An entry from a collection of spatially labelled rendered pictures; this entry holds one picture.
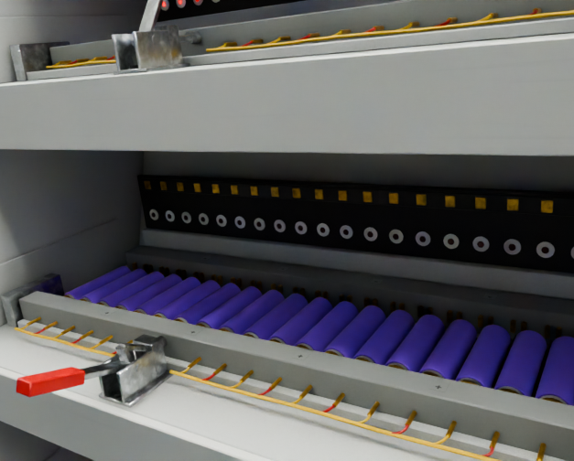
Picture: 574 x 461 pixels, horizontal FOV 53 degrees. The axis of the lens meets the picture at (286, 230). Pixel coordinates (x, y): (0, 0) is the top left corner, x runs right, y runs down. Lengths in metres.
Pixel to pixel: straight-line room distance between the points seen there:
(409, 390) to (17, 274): 0.35
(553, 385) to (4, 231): 0.42
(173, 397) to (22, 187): 0.25
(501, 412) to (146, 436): 0.20
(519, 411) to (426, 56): 0.17
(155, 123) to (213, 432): 0.18
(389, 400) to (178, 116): 0.19
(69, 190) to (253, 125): 0.29
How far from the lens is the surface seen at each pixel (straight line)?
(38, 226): 0.55
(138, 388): 0.38
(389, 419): 0.32
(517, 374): 0.34
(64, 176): 0.56
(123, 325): 0.42
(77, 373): 0.35
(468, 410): 0.31
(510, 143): 0.25
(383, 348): 0.36
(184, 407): 0.36
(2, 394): 0.47
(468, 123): 0.26
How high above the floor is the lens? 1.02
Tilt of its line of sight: 3 degrees down
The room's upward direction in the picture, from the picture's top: 4 degrees clockwise
